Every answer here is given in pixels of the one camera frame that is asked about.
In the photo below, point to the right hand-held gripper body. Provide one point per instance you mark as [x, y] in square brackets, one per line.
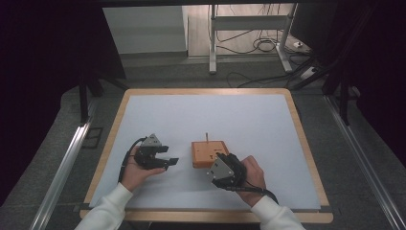
[223, 172]

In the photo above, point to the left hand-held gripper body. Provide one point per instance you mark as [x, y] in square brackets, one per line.
[150, 156]

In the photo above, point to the orange wooden board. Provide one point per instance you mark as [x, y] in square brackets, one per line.
[204, 155]

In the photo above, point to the person's left hand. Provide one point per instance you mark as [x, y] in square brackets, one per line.
[134, 175]

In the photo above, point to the person's right hand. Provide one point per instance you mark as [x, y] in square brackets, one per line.
[255, 179]

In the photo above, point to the white table mat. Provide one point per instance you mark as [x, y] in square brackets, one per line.
[178, 121]

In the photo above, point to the black floor grille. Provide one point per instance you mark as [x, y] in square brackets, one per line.
[92, 138]

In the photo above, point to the black metal stand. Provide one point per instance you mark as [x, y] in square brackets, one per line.
[343, 96]
[83, 102]

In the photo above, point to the white power strip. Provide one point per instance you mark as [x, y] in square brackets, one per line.
[308, 73]

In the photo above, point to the white cabinet panel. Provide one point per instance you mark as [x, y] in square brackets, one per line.
[143, 28]

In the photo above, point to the dark curtain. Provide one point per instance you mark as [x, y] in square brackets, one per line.
[386, 64]
[38, 80]

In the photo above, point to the aluminium rail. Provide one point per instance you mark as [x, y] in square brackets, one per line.
[60, 172]
[364, 163]

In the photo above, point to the white metal desk frame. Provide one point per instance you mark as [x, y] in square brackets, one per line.
[249, 23]

